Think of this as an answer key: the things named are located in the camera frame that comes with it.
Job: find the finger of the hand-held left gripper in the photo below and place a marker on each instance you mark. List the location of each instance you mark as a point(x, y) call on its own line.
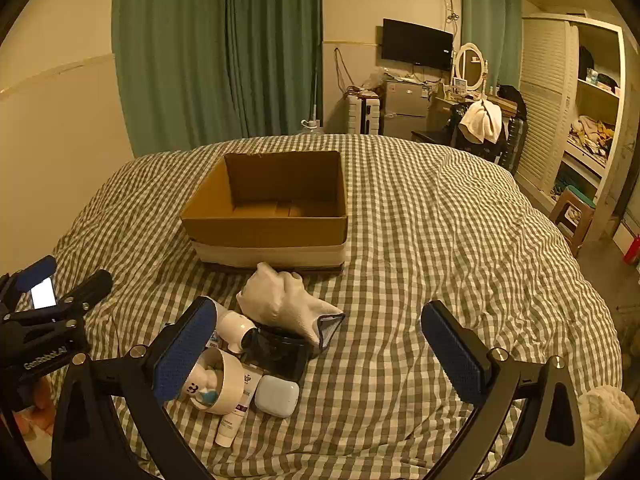
point(36, 270)
point(92, 284)

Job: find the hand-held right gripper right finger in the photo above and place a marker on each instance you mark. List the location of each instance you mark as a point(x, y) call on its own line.
point(452, 355)

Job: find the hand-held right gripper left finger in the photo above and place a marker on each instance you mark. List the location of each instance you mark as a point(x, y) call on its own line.
point(182, 355)

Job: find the white rectangular object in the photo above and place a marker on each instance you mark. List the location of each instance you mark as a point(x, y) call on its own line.
point(43, 293)

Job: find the white toy bear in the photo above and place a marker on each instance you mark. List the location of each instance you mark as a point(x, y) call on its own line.
point(197, 386)

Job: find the white bowl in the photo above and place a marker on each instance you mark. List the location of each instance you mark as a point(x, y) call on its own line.
point(232, 380)

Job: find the white paper roll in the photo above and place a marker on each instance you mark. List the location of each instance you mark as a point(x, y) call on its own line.
point(235, 330)

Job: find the white tube purple label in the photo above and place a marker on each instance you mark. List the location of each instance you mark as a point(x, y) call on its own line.
point(227, 427)

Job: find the black pouch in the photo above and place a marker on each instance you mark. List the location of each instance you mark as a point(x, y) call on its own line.
point(280, 357)

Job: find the white earbuds case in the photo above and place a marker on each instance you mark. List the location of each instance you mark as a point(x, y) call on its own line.
point(276, 396)

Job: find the white work glove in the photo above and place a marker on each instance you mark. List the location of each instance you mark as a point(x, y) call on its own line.
point(280, 305)

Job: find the brown cardboard box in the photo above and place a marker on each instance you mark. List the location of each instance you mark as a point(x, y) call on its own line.
point(265, 234)

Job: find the person's left hand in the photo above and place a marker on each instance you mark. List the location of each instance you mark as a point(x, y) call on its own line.
point(39, 402)

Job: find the fluffy white blanket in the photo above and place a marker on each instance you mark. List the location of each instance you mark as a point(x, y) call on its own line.
point(607, 420)

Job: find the brown stool teal seat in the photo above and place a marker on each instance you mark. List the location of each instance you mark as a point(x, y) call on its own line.
point(570, 207)

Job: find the red fire extinguisher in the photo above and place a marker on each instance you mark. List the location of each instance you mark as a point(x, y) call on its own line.
point(632, 250)

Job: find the dark suitcase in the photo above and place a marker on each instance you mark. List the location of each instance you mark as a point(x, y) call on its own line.
point(514, 147)

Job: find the black low bench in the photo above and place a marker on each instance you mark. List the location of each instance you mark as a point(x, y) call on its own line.
point(430, 136)

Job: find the black chair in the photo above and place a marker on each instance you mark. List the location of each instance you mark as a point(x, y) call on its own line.
point(457, 132)

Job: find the white towel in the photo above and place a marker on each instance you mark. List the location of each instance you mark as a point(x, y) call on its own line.
point(480, 120)

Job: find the dressing table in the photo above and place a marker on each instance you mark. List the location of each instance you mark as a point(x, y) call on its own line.
point(442, 110)

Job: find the wide green curtain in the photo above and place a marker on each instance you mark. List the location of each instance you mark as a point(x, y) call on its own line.
point(200, 60)

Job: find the small grey fridge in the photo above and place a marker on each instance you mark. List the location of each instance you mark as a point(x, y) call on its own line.
point(404, 107)

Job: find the white suitcase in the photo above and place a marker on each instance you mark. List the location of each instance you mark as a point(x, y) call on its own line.
point(362, 115)

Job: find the clear water jug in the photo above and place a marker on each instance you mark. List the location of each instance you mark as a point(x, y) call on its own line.
point(310, 127)

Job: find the pile of clothes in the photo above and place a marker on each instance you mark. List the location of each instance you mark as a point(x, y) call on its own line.
point(590, 132)

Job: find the black bag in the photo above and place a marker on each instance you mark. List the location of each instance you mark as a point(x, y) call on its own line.
point(511, 95)

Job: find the white louvred wardrobe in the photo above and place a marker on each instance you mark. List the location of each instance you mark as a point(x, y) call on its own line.
point(545, 100)

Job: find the white oval mirror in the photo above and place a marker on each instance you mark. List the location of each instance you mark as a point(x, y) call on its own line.
point(470, 67)

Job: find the narrow green curtain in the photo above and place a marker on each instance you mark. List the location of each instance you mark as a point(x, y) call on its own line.
point(492, 20)

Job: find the black wall television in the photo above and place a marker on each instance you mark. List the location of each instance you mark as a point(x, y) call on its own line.
point(417, 44)

